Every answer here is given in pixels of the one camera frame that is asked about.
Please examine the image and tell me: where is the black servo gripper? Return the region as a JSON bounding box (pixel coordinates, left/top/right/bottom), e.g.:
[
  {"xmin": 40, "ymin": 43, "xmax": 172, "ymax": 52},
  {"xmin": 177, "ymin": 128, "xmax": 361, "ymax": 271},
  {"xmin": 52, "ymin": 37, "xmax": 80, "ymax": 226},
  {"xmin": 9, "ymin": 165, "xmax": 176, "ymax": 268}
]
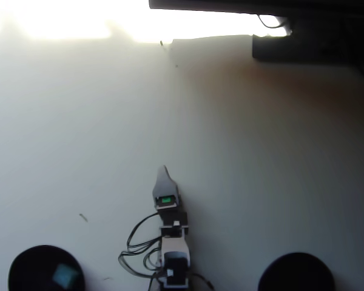
[{"xmin": 152, "ymin": 165, "xmax": 189, "ymax": 227}]

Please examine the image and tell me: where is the black curved background cable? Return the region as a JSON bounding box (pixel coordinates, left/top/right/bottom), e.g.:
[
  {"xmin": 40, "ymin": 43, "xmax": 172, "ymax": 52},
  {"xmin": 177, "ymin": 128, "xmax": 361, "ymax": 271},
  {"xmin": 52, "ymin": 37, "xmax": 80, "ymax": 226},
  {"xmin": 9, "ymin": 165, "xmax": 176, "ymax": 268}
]
[{"xmin": 257, "ymin": 13, "xmax": 289, "ymax": 30}]

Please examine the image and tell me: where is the black rectangular box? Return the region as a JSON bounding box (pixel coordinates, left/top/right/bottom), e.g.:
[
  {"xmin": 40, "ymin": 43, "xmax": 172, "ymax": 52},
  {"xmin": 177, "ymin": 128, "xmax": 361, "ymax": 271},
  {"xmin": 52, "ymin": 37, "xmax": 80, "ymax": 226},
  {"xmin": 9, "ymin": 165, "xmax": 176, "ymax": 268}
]
[{"xmin": 251, "ymin": 14, "xmax": 364, "ymax": 63}]

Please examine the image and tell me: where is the thin black base cable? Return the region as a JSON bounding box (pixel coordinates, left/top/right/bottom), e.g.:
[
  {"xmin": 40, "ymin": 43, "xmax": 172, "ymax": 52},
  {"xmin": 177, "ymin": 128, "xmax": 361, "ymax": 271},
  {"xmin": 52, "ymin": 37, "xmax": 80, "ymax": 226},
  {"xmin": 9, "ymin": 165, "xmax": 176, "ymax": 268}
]
[{"xmin": 189, "ymin": 272, "xmax": 215, "ymax": 291}]

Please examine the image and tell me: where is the black round bowl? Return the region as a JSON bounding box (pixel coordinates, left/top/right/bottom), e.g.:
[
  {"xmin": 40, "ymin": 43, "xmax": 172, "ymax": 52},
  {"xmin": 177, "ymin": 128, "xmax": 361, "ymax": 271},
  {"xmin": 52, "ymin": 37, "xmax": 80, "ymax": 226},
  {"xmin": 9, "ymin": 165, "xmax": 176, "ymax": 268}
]
[
  {"xmin": 257, "ymin": 252, "xmax": 336, "ymax": 291},
  {"xmin": 8, "ymin": 244, "xmax": 86, "ymax": 291}
]

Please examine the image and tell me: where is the black looped servo cable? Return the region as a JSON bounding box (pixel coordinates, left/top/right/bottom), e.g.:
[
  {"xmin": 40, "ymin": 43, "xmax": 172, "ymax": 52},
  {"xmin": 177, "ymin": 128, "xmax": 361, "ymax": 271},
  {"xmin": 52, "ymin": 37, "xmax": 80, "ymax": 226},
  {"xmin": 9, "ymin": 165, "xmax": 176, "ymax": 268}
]
[
  {"xmin": 126, "ymin": 212, "xmax": 163, "ymax": 250},
  {"xmin": 118, "ymin": 242, "xmax": 164, "ymax": 279}
]

